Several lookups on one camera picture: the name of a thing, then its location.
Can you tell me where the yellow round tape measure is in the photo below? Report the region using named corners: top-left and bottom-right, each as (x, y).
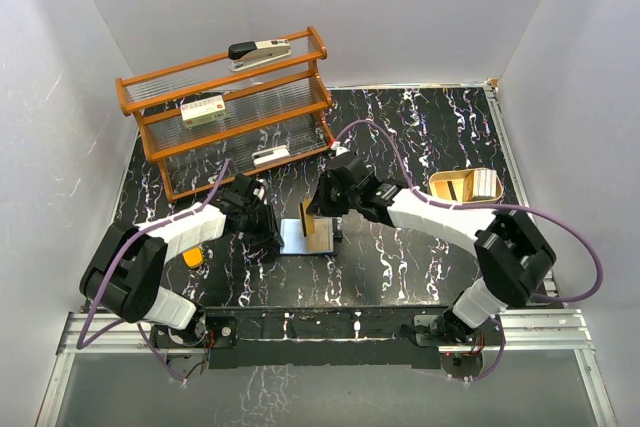
top-left (182, 247), bottom-right (204, 270)

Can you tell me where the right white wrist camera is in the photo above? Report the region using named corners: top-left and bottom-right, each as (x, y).
top-left (329, 140), bottom-right (350, 157)

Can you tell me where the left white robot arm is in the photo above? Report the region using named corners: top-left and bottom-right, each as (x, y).
top-left (79, 174), bottom-right (283, 346)

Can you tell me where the orange wooden three-tier shelf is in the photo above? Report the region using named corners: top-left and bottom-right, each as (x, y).
top-left (115, 26), bottom-right (334, 202)

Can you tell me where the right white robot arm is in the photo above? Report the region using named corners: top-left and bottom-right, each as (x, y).
top-left (304, 151), bottom-right (556, 344)

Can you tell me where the small white stapler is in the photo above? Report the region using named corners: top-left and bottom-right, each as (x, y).
top-left (252, 146), bottom-right (290, 168)

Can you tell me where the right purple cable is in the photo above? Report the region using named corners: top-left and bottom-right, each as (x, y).
top-left (333, 119), bottom-right (604, 382)

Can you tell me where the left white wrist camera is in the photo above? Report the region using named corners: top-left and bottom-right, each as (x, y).
top-left (253, 184), bottom-right (267, 203)

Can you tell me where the gold credit card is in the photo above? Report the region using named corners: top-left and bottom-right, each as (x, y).
top-left (306, 218), bottom-right (334, 255)
top-left (299, 199), bottom-right (315, 237)

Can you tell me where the black leather card holder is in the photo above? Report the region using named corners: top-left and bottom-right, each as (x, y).
top-left (280, 218), bottom-right (343, 256)

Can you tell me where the wooden oval card tray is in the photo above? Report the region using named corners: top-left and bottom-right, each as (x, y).
top-left (428, 168), bottom-right (504, 204)

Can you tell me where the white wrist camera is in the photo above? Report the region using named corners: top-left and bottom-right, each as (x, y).
top-left (253, 184), bottom-right (267, 203)
top-left (329, 140), bottom-right (350, 157)

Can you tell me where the white staples box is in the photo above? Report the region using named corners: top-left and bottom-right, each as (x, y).
top-left (180, 95), bottom-right (227, 128)

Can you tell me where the black and beige stapler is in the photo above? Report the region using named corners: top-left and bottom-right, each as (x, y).
top-left (227, 39), bottom-right (291, 72)

